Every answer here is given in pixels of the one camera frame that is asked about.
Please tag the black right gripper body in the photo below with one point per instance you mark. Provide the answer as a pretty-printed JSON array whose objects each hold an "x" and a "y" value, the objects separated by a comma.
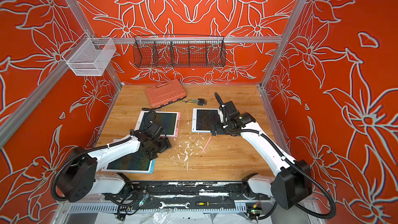
[{"x": 224, "y": 110}]

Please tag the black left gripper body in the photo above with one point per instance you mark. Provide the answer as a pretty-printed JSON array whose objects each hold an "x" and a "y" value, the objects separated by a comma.
[{"x": 160, "y": 146}]

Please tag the blue framed front tablet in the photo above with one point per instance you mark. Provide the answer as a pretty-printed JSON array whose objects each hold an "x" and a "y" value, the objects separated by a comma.
[{"x": 137, "y": 162}]

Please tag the blue framed tablet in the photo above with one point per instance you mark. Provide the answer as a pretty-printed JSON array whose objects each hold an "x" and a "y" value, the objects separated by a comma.
[
  {"x": 203, "y": 118},
  {"x": 137, "y": 162}
]

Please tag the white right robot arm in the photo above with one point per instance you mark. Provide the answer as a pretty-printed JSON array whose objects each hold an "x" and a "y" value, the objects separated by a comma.
[{"x": 292, "y": 180}]

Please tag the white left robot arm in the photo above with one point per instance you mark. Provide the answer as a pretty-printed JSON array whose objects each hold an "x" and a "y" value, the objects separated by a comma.
[{"x": 77, "y": 177}]

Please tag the pink framed writing tablet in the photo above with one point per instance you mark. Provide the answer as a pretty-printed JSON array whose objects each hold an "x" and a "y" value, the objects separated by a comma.
[{"x": 168, "y": 120}]

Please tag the blue framed rear tablet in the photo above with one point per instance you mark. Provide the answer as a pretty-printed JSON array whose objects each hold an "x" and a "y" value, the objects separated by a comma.
[{"x": 203, "y": 118}]

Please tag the pink stylus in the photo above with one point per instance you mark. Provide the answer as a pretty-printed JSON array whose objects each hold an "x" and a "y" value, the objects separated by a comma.
[{"x": 207, "y": 143}]

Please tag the red plastic tool case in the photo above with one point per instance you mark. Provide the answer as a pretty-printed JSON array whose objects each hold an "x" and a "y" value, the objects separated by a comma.
[{"x": 165, "y": 94}]

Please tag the silver open-end wrench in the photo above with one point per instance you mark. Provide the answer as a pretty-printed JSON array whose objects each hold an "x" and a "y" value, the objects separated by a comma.
[{"x": 164, "y": 205}]

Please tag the black handled small screwdriver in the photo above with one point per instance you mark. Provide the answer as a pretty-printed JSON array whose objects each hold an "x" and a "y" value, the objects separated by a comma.
[{"x": 149, "y": 109}]

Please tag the yellow handled screwdriver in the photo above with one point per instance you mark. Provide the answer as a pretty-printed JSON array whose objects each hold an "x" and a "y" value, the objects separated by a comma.
[{"x": 213, "y": 203}]

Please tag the black wire wall basket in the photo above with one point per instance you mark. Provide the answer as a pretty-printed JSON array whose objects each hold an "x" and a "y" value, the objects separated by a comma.
[{"x": 180, "y": 51}]

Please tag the clear plastic wall bin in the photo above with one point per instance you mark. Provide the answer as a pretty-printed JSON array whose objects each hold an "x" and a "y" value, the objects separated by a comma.
[{"x": 90, "y": 56}]

